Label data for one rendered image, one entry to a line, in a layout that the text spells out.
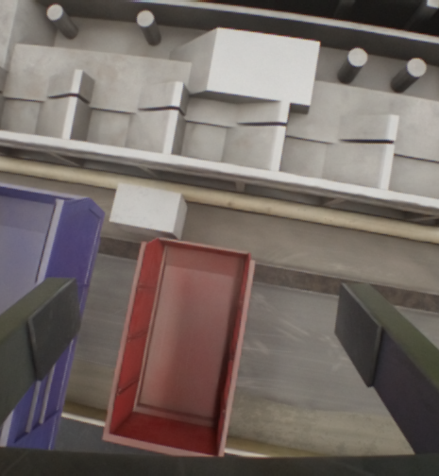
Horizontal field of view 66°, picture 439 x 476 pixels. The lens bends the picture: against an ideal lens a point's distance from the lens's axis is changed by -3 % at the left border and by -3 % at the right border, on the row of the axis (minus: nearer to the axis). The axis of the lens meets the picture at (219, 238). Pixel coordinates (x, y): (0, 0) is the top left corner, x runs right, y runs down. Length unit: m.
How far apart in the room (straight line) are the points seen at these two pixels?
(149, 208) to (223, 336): 0.29
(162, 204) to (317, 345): 0.41
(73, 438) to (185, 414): 0.61
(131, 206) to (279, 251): 0.31
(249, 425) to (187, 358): 0.18
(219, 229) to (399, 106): 0.40
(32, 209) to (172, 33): 0.43
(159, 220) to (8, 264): 0.25
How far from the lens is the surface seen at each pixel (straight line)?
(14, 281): 0.55
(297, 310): 0.72
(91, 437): 1.27
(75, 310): 0.17
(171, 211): 0.64
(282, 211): 0.71
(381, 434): 0.81
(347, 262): 0.75
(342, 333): 0.17
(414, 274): 0.81
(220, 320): 0.71
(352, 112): 0.65
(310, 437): 0.78
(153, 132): 0.60
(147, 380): 0.75
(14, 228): 0.56
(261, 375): 0.73
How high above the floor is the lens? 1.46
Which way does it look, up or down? 80 degrees down
